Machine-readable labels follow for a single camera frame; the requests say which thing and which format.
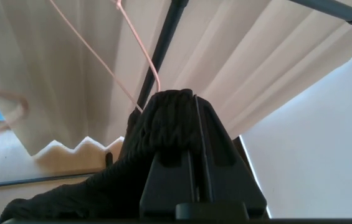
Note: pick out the pink clothes hanger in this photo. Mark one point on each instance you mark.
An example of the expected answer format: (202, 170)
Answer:
(138, 40)
(23, 105)

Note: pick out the beige curtain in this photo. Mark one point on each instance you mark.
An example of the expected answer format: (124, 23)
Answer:
(256, 62)

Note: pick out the black garment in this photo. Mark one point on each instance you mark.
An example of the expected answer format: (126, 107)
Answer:
(163, 124)

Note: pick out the black clothes rack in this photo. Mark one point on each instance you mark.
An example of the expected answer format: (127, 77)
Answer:
(163, 43)

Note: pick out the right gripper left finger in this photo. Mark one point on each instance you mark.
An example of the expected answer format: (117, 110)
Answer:
(169, 180)

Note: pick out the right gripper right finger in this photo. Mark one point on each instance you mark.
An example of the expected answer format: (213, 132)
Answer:
(228, 174)

